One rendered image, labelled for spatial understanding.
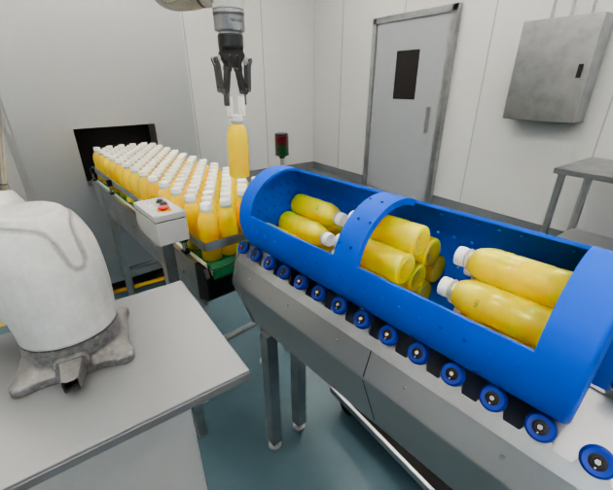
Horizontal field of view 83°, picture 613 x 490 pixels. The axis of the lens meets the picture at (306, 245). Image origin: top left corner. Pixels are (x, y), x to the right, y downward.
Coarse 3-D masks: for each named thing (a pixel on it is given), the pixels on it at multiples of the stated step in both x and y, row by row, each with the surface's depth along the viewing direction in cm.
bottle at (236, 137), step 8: (232, 128) 113; (240, 128) 113; (232, 136) 113; (240, 136) 113; (232, 144) 114; (240, 144) 114; (232, 152) 115; (240, 152) 115; (248, 152) 118; (232, 160) 117; (240, 160) 116; (248, 160) 119; (232, 168) 118; (240, 168) 118; (248, 168) 120; (232, 176) 119; (240, 176) 119; (248, 176) 121
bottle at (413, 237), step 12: (384, 228) 78; (396, 228) 76; (408, 228) 74; (420, 228) 73; (384, 240) 79; (396, 240) 76; (408, 240) 74; (420, 240) 75; (408, 252) 75; (420, 252) 76
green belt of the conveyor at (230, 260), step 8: (104, 184) 216; (200, 256) 126; (224, 256) 126; (232, 256) 126; (208, 264) 120; (216, 264) 120; (224, 264) 121; (232, 264) 123; (216, 272) 119; (224, 272) 121; (232, 272) 124
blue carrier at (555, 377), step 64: (256, 192) 100; (320, 192) 115; (384, 192) 81; (320, 256) 81; (448, 256) 87; (576, 256) 63; (384, 320) 75; (448, 320) 59; (576, 320) 47; (512, 384) 55; (576, 384) 46
